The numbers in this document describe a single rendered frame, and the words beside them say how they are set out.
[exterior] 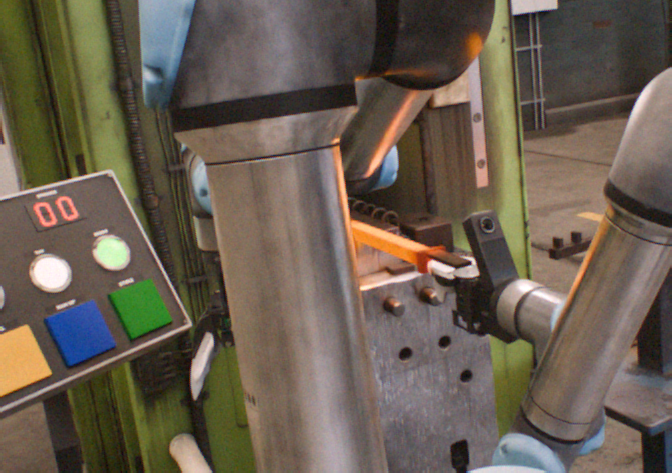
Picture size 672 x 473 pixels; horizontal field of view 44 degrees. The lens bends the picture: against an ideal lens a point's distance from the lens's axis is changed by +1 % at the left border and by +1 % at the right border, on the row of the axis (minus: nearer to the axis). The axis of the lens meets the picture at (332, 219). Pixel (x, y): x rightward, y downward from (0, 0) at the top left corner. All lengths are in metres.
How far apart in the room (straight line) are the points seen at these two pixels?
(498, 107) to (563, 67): 7.29
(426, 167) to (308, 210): 1.25
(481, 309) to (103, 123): 0.73
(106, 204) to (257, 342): 0.82
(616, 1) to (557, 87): 1.12
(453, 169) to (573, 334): 0.94
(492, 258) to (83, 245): 0.59
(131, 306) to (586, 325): 0.67
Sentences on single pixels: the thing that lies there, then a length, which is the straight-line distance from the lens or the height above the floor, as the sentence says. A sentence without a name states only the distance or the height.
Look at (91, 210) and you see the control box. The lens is 1.29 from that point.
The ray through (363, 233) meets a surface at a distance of 1.47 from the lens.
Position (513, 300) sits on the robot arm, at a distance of 1.07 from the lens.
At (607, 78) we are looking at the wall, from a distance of 9.45.
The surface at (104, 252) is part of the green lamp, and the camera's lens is 1.26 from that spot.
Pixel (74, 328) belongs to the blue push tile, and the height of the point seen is 1.02.
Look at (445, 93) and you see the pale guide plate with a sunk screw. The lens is 1.71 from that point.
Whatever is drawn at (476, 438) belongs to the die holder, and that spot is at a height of 0.55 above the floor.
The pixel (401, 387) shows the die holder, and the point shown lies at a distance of 1.58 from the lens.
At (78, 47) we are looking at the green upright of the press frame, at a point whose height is 1.39.
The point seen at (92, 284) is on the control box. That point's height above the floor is 1.06.
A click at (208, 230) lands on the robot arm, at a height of 1.16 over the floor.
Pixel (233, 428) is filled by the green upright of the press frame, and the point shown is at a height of 0.62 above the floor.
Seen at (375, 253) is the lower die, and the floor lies 0.95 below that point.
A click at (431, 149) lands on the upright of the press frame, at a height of 1.10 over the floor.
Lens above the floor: 1.39
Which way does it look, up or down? 14 degrees down
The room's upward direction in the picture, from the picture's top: 7 degrees counter-clockwise
